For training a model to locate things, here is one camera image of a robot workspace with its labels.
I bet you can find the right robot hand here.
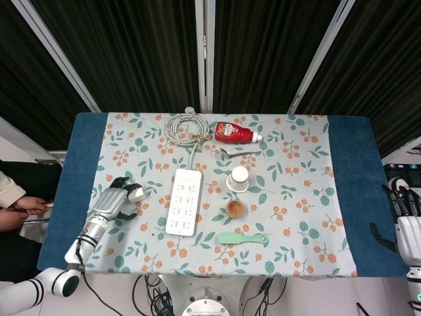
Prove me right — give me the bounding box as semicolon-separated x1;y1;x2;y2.
370;179;421;266

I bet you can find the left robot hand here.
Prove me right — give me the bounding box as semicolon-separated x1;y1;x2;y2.
93;176;143;222

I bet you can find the bystander hand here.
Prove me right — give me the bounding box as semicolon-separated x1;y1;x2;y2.
0;209;27;233
14;196;50;211

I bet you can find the white plug adapter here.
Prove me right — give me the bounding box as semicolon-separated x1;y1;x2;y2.
128;187;145;203

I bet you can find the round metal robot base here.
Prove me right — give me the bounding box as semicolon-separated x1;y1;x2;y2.
180;288;231;316

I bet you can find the blue table cover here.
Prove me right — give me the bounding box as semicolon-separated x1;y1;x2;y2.
36;112;414;278

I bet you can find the white power strip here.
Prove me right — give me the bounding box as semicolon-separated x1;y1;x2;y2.
164;169;203;238

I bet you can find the black pleated curtain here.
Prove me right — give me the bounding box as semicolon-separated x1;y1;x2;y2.
0;0;89;152
213;0;343;115
295;0;421;159
31;0;201;113

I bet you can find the floral tablecloth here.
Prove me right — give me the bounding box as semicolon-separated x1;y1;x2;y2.
75;112;359;277

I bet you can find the white paper cup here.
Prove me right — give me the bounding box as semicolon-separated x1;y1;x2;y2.
226;165;249;193

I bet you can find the red ketchup bottle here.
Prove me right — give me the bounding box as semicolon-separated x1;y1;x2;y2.
214;120;263;145

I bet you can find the white frame beam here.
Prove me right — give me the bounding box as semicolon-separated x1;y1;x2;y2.
0;117;66;165
381;143;421;165

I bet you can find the grey coiled power cable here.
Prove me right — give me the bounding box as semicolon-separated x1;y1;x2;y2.
164;113;213;171

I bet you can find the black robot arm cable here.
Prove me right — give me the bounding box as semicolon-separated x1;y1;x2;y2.
74;236;129;316

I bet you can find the black cable bundle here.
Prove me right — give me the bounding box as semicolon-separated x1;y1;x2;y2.
245;276;287;316
131;275;175;316

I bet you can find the white frame post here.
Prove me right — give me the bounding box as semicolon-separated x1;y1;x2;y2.
11;0;101;113
194;0;215;113
287;0;356;115

